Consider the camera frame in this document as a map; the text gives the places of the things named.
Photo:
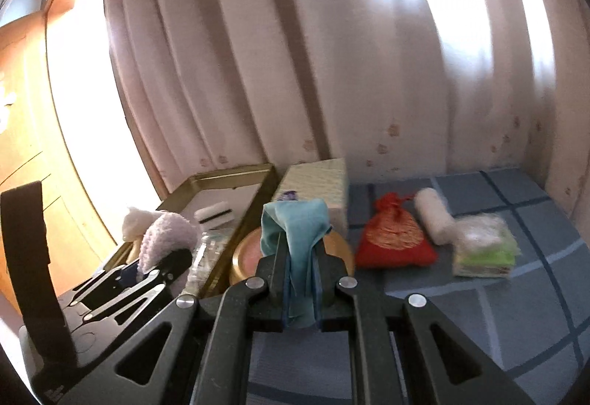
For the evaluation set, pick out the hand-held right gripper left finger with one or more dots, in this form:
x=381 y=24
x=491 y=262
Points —
x=269 y=280

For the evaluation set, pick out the clear plastic bag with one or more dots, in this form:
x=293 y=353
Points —
x=207 y=257

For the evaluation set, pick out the pink fluffy pad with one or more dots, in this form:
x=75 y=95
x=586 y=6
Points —
x=166 y=234

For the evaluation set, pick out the teal cloth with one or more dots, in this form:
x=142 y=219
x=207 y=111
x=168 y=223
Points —
x=295 y=225

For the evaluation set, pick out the rectangular gold tin box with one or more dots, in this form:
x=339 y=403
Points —
x=239 y=197

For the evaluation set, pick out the white sponge with black stripe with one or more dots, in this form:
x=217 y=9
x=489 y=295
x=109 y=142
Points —
x=214 y=210

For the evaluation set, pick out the pale green tissue box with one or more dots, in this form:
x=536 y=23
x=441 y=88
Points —
x=318 y=181

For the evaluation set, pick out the white cloth roll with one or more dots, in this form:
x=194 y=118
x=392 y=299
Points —
x=433 y=216

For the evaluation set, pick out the round gold tin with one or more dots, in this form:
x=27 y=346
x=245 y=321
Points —
x=244 y=257

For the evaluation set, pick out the red embroidered pouch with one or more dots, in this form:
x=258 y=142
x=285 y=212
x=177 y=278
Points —
x=396 y=243

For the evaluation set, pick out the green tissue packet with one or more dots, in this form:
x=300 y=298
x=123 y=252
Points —
x=484 y=248

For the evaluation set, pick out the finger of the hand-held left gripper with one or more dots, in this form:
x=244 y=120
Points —
x=175 y=264
x=113 y=278

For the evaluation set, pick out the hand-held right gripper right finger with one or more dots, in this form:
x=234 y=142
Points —
x=331 y=280

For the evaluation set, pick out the pink floral curtain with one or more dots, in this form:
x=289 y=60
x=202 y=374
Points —
x=322 y=54

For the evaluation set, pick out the blue plaid bedsheet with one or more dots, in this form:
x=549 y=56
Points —
x=461 y=331

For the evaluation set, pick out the wooden cabinet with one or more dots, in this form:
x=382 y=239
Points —
x=27 y=133

